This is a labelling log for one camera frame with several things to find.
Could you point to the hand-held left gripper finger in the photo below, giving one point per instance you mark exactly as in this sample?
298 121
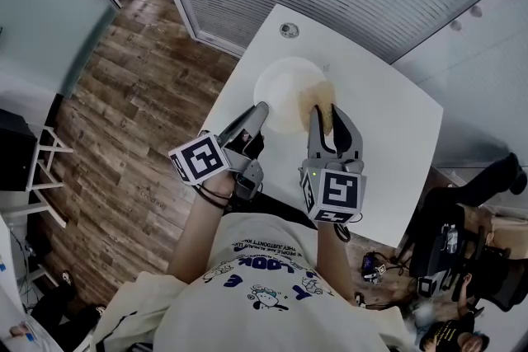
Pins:
243 119
257 125

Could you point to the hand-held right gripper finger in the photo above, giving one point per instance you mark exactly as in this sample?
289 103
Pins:
350 140
314 140

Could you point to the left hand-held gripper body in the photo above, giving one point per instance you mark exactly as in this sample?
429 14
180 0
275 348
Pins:
202 158

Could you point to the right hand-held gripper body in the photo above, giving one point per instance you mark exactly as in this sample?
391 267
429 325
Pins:
338 191

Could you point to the tan cloth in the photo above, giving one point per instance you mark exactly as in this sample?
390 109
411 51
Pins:
317 99

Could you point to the white round plate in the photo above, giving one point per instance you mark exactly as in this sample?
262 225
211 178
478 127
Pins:
280 90

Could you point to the person's right forearm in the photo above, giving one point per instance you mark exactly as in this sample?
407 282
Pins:
330 259

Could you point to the person's left forearm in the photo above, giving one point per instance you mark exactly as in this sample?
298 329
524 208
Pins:
194 235

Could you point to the small black floor device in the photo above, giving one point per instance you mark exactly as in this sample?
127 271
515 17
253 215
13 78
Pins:
371 266

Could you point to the clear water bottle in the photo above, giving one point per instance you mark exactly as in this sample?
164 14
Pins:
452 239

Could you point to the idle grey gripper device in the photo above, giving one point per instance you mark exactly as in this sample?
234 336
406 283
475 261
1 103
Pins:
427 286

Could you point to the person's cream printed shirt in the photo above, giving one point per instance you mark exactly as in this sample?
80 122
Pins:
268 321

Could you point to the white blind knob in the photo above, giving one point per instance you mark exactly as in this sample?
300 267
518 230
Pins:
455 25
475 10

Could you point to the white wooden stool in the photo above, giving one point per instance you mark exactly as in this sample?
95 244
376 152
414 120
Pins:
36 158

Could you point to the brown cardboard box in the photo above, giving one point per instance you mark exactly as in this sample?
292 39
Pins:
509 235

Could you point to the black cabinet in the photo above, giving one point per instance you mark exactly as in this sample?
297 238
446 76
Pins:
16 152

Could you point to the frosted glass door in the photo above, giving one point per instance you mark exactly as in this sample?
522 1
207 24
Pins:
45 0

